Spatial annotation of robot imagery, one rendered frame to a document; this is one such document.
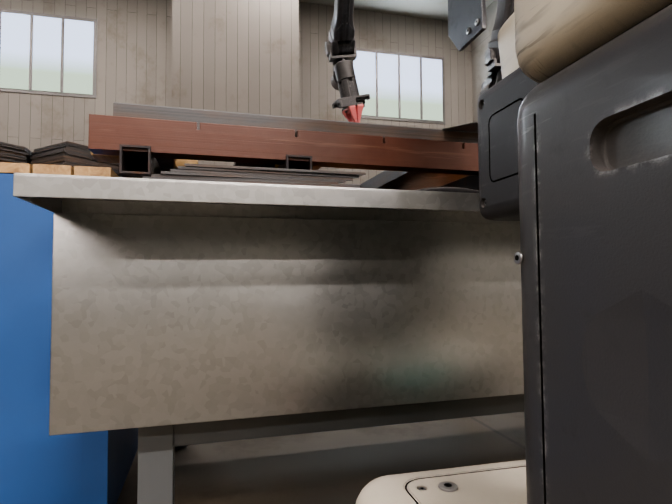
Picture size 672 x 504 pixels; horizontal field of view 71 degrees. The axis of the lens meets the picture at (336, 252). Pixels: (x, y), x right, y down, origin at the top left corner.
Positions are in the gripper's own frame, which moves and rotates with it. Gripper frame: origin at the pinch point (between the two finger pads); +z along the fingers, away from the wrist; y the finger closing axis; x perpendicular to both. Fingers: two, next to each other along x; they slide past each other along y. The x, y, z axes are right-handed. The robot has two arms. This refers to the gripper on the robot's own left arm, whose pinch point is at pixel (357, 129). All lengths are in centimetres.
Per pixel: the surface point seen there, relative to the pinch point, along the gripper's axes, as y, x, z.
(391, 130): 8.9, 40.4, 7.6
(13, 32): 217, -647, -318
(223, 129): 44, 44, 2
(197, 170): 51, 57, 11
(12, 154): 88, 7, -7
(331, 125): 21.7, 39.9, 4.4
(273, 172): 39, 58, 13
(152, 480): 71, 43, 62
